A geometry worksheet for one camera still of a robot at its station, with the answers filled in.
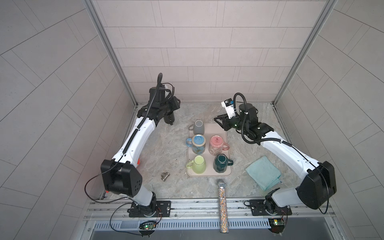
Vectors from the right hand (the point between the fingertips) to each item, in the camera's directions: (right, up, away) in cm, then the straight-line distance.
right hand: (215, 118), depth 76 cm
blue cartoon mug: (-9, -14, +6) cm, 18 cm away
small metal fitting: (-27, -31, +3) cm, 41 cm away
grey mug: (-9, -6, +16) cm, 19 cm away
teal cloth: (+28, -31, +6) cm, 42 cm away
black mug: (-29, -1, +23) cm, 36 cm away
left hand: (-18, +10, +2) cm, 21 cm away
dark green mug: (+3, -23, -1) cm, 23 cm away
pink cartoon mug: (+1, -15, +6) cm, 17 cm away
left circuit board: (-31, -47, -12) cm, 58 cm away
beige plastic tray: (-1, -8, +23) cm, 24 cm away
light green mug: (-9, -24, 0) cm, 26 cm away
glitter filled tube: (+3, -42, -7) cm, 43 cm away
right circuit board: (+27, -49, -8) cm, 57 cm away
